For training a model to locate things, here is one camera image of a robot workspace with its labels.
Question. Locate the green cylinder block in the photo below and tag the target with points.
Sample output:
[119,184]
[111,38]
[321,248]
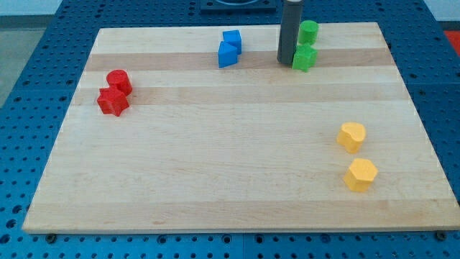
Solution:
[308,32]

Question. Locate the green star block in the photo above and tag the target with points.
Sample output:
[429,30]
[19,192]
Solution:
[304,58]

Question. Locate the red cylinder block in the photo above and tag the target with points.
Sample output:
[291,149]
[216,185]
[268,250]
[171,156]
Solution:
[119,80]

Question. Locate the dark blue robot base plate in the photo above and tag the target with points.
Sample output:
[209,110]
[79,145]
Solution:
[211,6]

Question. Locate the yellow hexagon block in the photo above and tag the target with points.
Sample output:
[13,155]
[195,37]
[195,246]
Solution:
[360,175]

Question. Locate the blue triangle block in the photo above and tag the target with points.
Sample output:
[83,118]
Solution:
[227,55]

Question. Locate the red star block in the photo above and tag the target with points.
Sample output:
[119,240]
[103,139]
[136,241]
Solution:
[112,101]

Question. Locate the blue cube block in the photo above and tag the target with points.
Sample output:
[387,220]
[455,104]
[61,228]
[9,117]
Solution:
[233,37]

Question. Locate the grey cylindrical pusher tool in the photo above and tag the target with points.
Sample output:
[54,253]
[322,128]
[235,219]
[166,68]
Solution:
[289,28]

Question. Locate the yellow heart block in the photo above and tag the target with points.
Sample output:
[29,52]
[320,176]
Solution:
[351,136]

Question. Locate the wooden board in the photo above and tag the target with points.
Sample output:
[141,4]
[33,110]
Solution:
[247,148]

